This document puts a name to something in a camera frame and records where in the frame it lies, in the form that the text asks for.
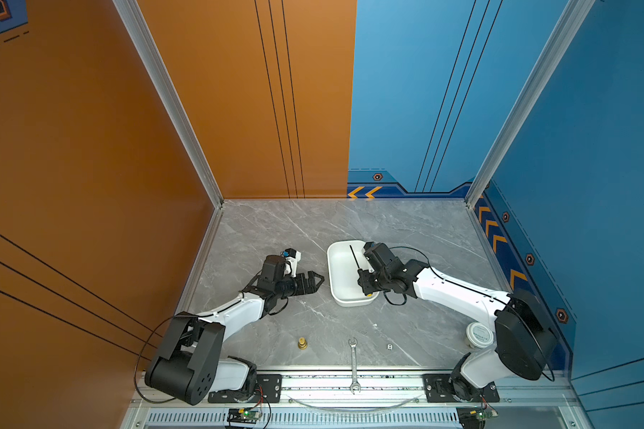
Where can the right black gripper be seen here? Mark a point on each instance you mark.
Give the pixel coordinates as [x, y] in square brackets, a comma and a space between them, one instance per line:
[364, 283]

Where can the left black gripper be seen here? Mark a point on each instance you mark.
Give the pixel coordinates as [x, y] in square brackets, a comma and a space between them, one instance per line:
[311, 288]

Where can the black yellow screwdriver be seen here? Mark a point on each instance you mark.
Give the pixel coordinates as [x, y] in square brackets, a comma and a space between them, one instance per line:
[356, 260]

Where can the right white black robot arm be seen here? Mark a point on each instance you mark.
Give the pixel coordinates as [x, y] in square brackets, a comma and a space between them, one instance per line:
[523, 337]

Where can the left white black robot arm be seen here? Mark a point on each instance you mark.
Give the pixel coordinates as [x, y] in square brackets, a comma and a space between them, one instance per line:
[188, 366]

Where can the white plastic bin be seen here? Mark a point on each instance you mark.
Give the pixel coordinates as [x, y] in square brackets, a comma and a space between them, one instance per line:
[343, 277]

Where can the silver open-end wrench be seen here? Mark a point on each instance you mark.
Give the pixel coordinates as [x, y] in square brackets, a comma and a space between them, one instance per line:
[355, 386]

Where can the white round jar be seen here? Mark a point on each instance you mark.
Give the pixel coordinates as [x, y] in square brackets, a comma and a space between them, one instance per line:
[478, 336]

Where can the left green circuit board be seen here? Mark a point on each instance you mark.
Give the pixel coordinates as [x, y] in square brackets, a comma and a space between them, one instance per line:
[243, 418]

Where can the green circuit board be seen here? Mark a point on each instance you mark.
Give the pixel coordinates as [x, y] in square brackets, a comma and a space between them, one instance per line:
[475, 418]
[243, 418]

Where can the right green circuit board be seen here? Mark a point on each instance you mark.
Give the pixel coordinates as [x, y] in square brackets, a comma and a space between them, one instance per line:
[475, 418]

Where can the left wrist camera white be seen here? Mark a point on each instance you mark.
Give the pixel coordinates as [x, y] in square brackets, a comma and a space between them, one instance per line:
[293, 258]

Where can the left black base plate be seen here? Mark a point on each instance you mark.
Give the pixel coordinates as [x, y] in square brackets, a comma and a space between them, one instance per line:
[268, 388]

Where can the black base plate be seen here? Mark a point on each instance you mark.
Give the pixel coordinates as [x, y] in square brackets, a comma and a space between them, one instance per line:
[268, 388]
[439, 389]

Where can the aluminium front rail frame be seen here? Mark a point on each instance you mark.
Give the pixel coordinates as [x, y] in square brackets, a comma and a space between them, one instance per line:
[389, 398]

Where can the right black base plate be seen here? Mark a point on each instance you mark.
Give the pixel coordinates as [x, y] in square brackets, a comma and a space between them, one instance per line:
[439, 389]

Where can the left aluminium corner post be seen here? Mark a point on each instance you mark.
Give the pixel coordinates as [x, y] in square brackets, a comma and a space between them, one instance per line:
[137, 28]

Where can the aluminium corner post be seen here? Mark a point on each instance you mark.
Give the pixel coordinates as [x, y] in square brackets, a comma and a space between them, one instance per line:
[137, 28]
[566, 28]

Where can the right aluminium corner post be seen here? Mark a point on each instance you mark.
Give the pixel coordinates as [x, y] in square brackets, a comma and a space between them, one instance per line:
[566, 28]

